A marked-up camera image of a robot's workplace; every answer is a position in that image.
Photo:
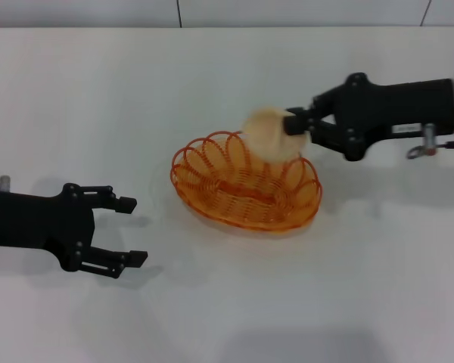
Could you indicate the round beige bread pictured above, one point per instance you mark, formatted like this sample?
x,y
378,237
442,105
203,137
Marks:
x,y
265,132

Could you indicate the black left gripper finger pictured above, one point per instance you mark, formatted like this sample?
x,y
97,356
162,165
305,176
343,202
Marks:
x,y
109,261
125,205

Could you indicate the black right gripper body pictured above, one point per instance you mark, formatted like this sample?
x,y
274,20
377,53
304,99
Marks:
x,y
386,109

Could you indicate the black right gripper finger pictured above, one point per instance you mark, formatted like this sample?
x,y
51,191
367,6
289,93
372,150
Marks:
x,y
297,123
327,138

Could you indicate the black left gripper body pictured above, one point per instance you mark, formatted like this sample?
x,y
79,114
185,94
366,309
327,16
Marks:
x,y
30,221

